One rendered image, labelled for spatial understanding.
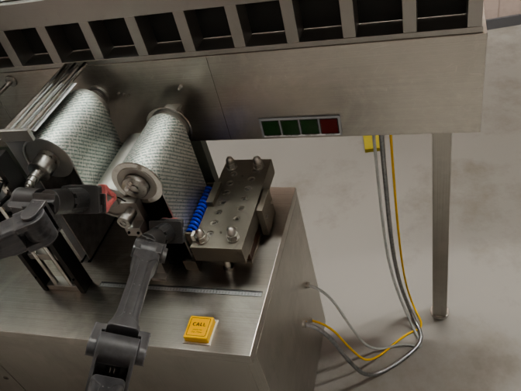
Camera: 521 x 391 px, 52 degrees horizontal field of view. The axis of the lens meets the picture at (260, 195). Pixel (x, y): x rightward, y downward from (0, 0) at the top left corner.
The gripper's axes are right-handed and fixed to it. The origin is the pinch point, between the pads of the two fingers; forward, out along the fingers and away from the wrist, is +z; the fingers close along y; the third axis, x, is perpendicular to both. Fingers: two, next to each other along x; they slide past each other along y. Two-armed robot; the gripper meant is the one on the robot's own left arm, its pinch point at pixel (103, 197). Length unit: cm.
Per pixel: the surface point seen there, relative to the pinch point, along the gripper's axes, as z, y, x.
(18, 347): 27, -54, -51
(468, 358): 121, 89, -74
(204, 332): 18.8, 17.4, -38.0
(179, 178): 29.7, 5.7, 3.9
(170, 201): 24.0, 5.7, -2.6
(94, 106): 24.0, -18.7, 25.7
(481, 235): 174, 97, -30
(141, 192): 15.5, 1.3, 0.6
